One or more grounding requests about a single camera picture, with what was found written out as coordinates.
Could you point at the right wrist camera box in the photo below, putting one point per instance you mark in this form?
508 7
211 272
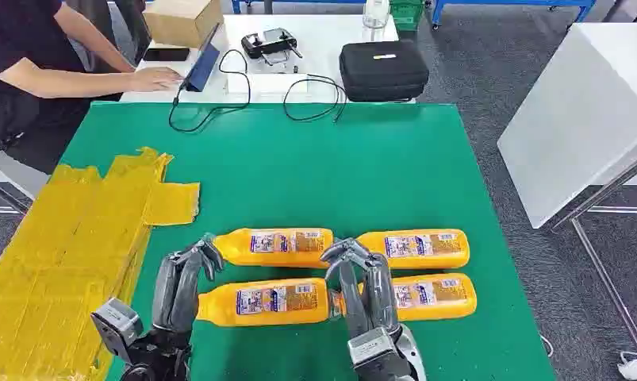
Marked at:
370 347

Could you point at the cardboard box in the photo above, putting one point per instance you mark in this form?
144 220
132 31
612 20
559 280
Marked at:
181 21

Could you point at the green plastic crate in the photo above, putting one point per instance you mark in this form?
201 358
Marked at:
407 13

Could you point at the black smartphone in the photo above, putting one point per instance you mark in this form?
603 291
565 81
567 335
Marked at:
165 54

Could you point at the person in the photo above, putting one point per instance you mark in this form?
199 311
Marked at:
13 42

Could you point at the white desk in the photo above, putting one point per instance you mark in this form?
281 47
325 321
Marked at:
323 37

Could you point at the green table mat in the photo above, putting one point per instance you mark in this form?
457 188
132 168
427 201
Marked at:
307 173

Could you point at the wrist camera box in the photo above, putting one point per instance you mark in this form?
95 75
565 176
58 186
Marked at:
370 347
116 321

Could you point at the white power adapter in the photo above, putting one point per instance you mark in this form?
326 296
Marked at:
633 368

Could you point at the dark office chair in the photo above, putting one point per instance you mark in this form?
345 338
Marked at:
134 21

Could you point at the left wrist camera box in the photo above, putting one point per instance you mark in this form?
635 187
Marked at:
116 321

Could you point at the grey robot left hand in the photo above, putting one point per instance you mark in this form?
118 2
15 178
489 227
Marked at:
176 294

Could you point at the black remote controller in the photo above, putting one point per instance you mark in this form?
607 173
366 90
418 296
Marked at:
268 43

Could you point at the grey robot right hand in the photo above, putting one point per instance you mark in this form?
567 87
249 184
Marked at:
370 294

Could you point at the clear plastic jar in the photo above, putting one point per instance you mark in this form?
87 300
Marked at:
376 13

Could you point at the person's right hand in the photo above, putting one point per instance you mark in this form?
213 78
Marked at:
158 80

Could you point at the orange drink bottle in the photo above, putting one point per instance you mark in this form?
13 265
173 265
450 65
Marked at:
439 298
265 303
276 248
428 251

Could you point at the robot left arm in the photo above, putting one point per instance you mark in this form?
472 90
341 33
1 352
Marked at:
158 357

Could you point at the white table with metal legs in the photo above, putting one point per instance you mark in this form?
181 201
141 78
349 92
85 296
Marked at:
575 121

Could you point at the pale table with metal legs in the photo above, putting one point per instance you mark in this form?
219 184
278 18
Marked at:
13 171

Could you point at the blue metal table frame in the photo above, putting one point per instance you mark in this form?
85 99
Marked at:
297 2
507 2

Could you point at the dark blue tablet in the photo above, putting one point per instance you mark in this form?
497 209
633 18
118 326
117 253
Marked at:
202 65

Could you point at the black zip case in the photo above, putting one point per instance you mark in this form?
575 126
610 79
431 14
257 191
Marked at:
384 71

